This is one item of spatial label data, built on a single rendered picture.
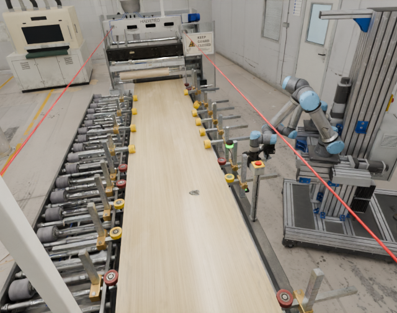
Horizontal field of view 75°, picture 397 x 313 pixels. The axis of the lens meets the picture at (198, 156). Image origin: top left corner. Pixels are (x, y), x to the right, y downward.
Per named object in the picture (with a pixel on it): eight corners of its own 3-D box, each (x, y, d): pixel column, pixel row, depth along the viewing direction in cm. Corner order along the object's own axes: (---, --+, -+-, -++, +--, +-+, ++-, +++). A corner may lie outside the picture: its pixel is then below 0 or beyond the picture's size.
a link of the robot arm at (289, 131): (318, 82, 208) (296, 140, 224) (306, 79, 215) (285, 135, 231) (312, 80, 200) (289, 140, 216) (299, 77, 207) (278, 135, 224)
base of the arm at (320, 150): (332, 148, 215) (334, 138, 209) (335, 158, 203) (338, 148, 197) (312, 146, 218) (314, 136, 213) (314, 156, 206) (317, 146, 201)
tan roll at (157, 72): (198, 71, 448) (198, 63, 442) (200, 72, 438) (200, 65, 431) (114, 79, 431) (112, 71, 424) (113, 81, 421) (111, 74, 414)
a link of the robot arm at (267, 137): (275, 130, 198) (260, 130, 199) (277, 137, 188) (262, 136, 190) (274, 138, 202) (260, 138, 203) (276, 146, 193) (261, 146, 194)
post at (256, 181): (254, 216, 202) (258, 169, 177) (257, 220, 198) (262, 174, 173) (249, 217, 201) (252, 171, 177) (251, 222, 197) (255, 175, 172)
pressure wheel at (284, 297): (286, 319, 131) (289, 307, 124) (271, 309, 135) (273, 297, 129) (292, 306, 136) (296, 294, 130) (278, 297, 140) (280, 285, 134)
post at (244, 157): (243, 199, 226) (245, 153, 199) (244, 202, 223) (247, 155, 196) (239, 199, 225) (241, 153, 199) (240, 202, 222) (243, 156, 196)
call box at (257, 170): (260, 169, 179) (261, 159, 174) (263, 175, 173) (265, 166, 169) (250, 171, 178) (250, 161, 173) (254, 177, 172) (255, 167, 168)
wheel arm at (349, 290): (352, 289, 142) (354, 284, 140) (356, 295, 139) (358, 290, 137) (276, 305, 137) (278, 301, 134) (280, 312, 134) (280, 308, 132)
